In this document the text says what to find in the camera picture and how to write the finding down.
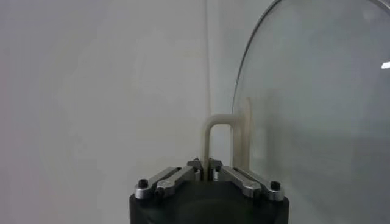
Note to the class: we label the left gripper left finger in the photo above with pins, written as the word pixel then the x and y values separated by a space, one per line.
pixel 170 182

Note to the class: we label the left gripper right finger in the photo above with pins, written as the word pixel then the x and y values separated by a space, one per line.
pixel 250 185

